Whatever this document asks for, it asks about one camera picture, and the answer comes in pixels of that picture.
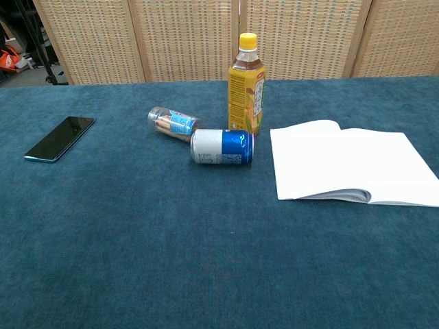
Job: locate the white book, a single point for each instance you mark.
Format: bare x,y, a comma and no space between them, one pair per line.
343,161

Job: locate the blue and silver can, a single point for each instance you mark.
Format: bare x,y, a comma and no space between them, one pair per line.
223,146

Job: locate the clear plastic snack jar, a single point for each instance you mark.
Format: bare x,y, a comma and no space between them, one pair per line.
173,123

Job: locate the yellow tea bottle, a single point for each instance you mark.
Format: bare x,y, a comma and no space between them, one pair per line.
246,96

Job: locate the blue velvet tablecloth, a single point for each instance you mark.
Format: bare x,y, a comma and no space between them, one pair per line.
137,222

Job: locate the woven rattan folding screen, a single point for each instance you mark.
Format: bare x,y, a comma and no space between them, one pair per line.
219,37

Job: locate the black smartphone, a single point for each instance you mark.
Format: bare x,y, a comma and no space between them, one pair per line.
60,138

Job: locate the black tripod stand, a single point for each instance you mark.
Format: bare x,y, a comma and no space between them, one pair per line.
41,48

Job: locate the orange bag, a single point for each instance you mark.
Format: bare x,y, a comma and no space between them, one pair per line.
9,60

